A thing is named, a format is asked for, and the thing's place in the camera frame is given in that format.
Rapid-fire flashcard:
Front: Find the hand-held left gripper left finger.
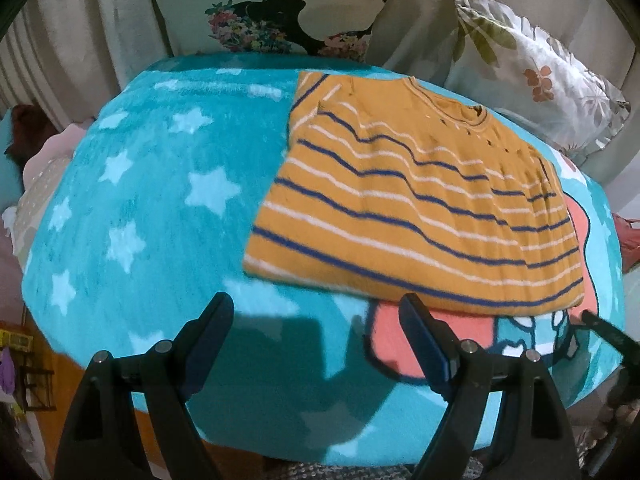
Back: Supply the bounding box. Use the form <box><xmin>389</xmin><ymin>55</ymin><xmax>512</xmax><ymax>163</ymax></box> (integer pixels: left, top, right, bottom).
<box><xmin>54</xmin><ymin>292</ymin><xmax>236</xmax><ymax>480</ymax></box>

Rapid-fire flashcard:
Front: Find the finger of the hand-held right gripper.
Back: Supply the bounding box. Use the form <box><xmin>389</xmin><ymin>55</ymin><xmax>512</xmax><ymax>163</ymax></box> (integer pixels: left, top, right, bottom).
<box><xmin>582</xmin><ymin>310</ymin><xmax>640</xmax><ymax>357</ymax></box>

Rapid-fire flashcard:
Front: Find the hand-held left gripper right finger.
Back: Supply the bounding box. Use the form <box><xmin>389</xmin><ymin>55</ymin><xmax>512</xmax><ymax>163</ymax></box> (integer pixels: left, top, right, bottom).
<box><xmin>398</xmin><ymin>292</ymin><xmax>583</xmax><ymax>480</ymax></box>

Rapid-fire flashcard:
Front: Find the mustard striped shirt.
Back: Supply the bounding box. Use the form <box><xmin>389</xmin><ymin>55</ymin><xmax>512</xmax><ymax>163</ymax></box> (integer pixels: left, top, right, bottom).
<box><xmin>242</xmin><ymin>72</ymin><xmax>587</xmax><ymax>319</ymax></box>

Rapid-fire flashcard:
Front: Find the red cloth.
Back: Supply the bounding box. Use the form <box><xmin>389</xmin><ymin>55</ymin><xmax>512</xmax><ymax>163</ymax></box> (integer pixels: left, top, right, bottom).
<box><xmin>612</xmin><ymin>212</ymin><xmax>640</xmax><ymax>262</ymax></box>

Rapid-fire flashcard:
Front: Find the turquoise star blanket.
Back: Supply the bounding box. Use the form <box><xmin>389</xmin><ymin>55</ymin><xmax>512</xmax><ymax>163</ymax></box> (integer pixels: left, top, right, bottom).
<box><xmin>22</xmin><ymin>55</ymin><xmax>626</xmax><ymax>467</ymax></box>

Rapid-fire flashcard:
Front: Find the black metal rack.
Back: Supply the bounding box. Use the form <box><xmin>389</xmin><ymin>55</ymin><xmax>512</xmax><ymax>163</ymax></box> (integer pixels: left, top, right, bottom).
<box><xmin>0</xmin><ymin>330</ymin><xmax>55</xmax><ymax>412</ymax></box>

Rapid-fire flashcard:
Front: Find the yellow packet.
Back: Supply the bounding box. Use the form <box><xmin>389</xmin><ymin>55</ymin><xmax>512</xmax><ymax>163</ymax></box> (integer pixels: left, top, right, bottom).
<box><xmin>0</xmin><ymin>329</ymin><xmax>34</xmax><ymax>353</ymax></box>

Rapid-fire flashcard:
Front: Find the purple plastic item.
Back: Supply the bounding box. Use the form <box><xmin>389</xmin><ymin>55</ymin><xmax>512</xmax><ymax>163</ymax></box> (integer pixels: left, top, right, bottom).
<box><xmin>0</xmin><ymin>347</ymin><xmax>17</xmax><ymax>394</ymax></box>

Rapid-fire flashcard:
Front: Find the pink dotted pillow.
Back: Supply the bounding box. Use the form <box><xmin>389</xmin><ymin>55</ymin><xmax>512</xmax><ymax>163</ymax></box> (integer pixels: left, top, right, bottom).
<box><xmin>10</xmin><ymin>157</ymin><xmax>74</xmax><ymax>262</ymax></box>

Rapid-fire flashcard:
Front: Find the teal pillow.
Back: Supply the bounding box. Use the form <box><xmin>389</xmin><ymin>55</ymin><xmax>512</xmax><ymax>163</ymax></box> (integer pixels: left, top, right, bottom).
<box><xmin>0</xmin><ymin>110</ymin><xmax>27</xmax><ymax>212</ymax></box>

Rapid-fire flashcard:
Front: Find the leaf print ruffled pillow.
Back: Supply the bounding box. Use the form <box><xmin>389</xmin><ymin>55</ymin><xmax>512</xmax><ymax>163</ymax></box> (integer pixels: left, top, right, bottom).
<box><xmin>445</xmin><ymin>0</ymin><xmax>632</xmax><ymax>154</ymax></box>

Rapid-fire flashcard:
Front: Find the dark red plush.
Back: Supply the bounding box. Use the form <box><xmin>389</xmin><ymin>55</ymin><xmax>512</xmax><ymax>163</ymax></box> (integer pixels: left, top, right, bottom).
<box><xmin>5</xmin><ymin>105</ymin><xmax>62</xmax><ymax>169</ymax></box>

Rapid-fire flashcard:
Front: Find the plain white pillow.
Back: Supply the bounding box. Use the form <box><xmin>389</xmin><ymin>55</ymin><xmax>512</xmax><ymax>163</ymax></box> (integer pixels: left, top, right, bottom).
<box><xmin>370</xmin><ymin>0</ymin><xmax>506</xmax><ymax>92</ymax></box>

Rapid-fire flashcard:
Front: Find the floral silhouette printed cushion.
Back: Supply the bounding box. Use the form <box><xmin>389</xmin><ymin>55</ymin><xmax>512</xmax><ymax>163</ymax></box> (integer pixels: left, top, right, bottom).
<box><xmin>142</xmin><ymin>0</ymin><xmax>416</xmax><ymax>64</ymax></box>

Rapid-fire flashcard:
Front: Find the beige curtain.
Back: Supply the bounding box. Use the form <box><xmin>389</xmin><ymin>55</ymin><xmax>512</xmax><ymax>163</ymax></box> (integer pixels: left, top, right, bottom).
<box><xmin>0</xmin><ymin>0</ymin><xmax>177</xmax><ymax>127</ymax></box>

